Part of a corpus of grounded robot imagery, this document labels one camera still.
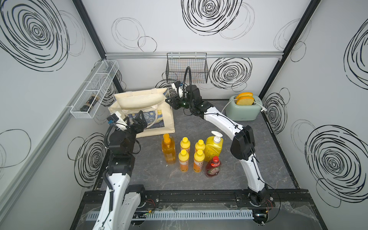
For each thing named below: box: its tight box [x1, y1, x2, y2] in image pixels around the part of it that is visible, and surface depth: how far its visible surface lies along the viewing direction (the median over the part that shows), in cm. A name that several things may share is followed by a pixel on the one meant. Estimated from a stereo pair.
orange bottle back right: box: [195, 138, 206, 153], surface depth 73 cm
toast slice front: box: [235, 96, 254, 106], surface depth 96 cm
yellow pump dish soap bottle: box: [204, 130, 224, 162], surface depth 74 cm
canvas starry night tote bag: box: [107, 87, 175, 138], surface depth 92 cm
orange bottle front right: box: [192, 149, 206, 173], surface depth 71 cm
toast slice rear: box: [237, 92, 254, 99], surface depth 96 cm
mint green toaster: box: [225, 94, 263, 121], surface depth 101 cm
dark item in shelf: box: [80, 94, 100, 113], surface depth 68 cm
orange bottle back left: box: [180, 136, 191, 154], surface depth 75 cm
